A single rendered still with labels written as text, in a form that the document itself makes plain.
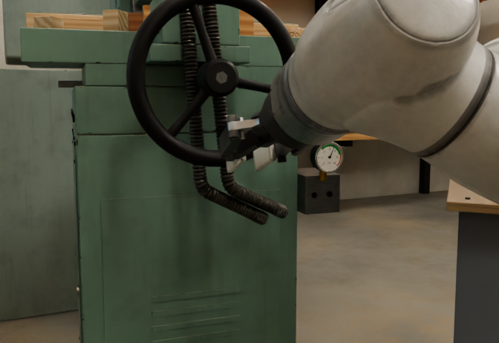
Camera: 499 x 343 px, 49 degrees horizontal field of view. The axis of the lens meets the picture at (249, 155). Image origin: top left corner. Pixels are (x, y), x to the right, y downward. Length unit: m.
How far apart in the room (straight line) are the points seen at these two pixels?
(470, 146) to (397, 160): 4.05
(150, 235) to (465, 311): 0.58
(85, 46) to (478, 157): 0.76
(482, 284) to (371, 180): 3.40
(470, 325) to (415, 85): 0.68
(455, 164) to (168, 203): 0.71
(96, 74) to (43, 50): 0.10
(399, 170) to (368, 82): 4.13
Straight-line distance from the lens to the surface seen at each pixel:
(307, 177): 1.11
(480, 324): 1.02
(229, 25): 0.99
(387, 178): 4.45
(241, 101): 1.09
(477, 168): 0.46
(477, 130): 0.44
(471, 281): 0.99
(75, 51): 1.04
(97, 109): 1.04
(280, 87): 0.50
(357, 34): 0.38
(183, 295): 1.12
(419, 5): 0.37
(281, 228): 1.15
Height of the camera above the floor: 0.78
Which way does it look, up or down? 6 degrees down
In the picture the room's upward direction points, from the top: straight up
